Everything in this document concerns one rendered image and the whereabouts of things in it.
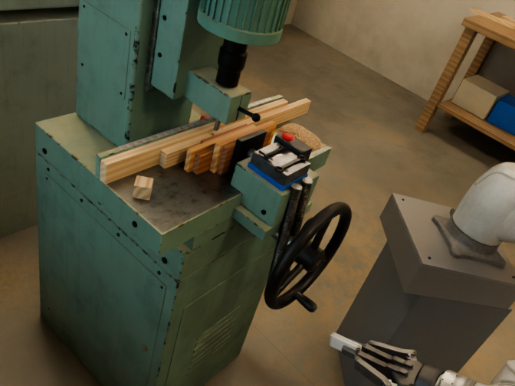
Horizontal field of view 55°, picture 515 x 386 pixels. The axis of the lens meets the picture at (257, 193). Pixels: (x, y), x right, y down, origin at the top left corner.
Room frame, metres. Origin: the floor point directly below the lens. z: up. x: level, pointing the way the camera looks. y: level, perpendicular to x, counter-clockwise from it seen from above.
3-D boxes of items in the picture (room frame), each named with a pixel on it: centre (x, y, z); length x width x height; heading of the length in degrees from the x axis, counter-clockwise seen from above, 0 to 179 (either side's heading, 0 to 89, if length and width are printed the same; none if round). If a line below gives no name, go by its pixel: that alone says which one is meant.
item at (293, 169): (0.91, -0.03, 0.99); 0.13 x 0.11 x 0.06; 150
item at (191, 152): (0.98, 0.11, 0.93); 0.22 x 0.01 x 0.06; 150
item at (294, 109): (1.11, 0.08, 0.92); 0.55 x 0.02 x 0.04; 150
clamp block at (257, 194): (0.91, -0.03, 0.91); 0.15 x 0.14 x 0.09; 150
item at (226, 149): (0.97, 0.06, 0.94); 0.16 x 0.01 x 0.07; 150
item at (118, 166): (1.02, 0.15, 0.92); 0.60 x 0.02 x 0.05; 150
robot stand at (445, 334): (1.23, -0.65, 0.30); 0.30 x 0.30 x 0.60; 11
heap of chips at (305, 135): (1.18, -0.06, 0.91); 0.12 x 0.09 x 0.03; 60
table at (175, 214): (0.95, 0.04, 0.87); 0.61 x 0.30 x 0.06; 150
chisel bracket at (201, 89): (1.02, 0.15, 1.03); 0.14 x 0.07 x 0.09; 60
